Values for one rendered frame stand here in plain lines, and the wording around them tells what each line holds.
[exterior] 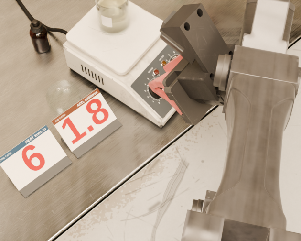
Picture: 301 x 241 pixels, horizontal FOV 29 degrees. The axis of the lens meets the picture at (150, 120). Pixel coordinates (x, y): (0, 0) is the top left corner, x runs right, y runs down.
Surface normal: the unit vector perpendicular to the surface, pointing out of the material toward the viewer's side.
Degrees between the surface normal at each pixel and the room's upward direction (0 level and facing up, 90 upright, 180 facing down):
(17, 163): 40
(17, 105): 0
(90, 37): 0
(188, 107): 50
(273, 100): 18
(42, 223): 0
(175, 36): 90
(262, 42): 26
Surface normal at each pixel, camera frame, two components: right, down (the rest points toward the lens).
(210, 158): -0.01, -0.47
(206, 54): 0.59, 0.09
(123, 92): -0.60, 0.70
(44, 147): 0.41, 0.06
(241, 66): 0.06, -0.72
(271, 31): -0.11, -0.05
